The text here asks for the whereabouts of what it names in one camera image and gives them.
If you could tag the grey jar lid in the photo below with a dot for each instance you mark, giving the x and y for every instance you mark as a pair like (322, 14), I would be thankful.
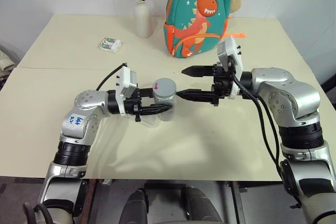
(165, 85)

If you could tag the teal dinosaur backpack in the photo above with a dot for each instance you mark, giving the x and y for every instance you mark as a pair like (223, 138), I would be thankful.
(189, 1)

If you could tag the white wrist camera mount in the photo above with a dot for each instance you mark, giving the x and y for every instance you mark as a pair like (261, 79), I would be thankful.
(126, 82)
(232, 51)

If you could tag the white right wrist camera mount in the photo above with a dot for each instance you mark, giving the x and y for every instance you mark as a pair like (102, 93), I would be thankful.
(232, 51)

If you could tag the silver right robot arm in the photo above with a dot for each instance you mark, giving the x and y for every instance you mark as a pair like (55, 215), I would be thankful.
(291, 95)

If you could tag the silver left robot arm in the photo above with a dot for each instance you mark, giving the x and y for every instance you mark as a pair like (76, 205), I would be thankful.
(78, 127)

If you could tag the clear glass jar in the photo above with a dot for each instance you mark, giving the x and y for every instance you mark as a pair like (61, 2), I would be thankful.
(165, 108)

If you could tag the pile of cloth items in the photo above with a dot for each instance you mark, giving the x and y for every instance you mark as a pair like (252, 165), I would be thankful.
(5, 64)

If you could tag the dark rounded robot leg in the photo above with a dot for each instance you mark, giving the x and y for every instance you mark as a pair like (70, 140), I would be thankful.
(199, 205)
(137, 205)

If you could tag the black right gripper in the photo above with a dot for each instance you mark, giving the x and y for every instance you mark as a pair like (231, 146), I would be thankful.
(221, 85)

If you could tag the black metal table frame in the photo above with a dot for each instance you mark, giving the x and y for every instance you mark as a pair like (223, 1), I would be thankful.
(237, 200)

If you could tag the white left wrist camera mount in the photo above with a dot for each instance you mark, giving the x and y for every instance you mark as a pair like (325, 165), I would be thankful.
(126, 82)

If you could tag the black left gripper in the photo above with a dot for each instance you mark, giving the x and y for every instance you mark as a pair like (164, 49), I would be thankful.
(132, 107)

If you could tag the white ceramic vase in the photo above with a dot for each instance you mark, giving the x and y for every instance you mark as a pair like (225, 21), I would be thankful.
(144, 16)

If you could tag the small white green box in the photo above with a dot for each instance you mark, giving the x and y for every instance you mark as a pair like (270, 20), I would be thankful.
(110, 45)

